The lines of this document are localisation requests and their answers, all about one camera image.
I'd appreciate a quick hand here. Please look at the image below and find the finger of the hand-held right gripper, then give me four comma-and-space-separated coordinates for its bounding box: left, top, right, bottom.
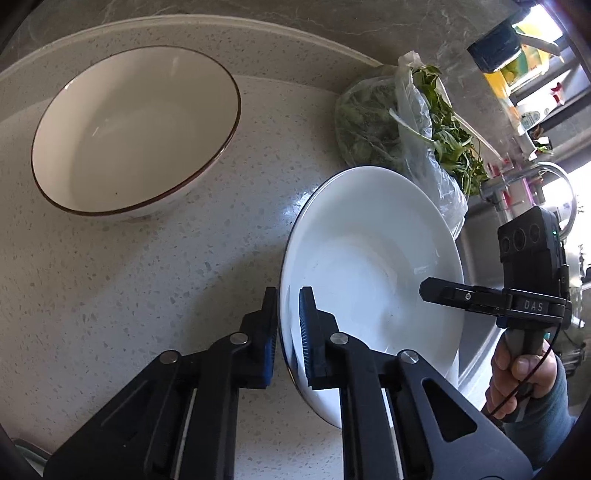
419, 277, 509, 317

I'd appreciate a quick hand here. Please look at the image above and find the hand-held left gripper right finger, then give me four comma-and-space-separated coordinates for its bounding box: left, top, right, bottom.
298, 286, 534, 480

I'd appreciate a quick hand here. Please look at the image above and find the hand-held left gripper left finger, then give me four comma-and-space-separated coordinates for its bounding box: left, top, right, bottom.
44, 286, 280, 480

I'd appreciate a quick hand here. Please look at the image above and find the large white bowl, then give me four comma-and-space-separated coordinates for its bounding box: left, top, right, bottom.
279, 166, 465, 430

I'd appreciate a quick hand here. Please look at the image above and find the dark rim printed bowl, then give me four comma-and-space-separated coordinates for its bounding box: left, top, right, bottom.
31, 46, 242, 220

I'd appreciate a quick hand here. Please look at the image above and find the person's right forearm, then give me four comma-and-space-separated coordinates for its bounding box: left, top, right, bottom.
501, 355, 580, 476

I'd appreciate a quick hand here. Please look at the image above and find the person's right hand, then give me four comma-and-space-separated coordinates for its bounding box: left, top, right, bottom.
482, 342, 561, 423

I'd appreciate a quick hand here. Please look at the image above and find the stainless steel sink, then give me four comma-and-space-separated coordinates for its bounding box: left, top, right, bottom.
455, 194, 591, 384

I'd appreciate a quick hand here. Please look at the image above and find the chrome faucet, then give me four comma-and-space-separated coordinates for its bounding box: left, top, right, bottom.
480, 161, 578, 236

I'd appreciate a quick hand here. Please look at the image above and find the clear bag of leafy greens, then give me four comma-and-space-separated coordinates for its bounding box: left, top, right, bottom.
390, 51, 490, 241

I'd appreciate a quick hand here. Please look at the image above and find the white pump bottle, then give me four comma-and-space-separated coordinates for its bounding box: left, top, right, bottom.
517, 83, 571, 134

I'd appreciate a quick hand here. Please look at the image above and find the bag of dark greens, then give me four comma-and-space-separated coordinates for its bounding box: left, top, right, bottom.
335, 65, 416, 174

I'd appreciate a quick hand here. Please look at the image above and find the white utensil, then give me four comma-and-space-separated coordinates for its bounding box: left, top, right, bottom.
515, 23, 561, 58

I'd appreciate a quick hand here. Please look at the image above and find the dark blue utensil cup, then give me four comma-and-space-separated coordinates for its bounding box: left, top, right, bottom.
467, 11, 525, 73

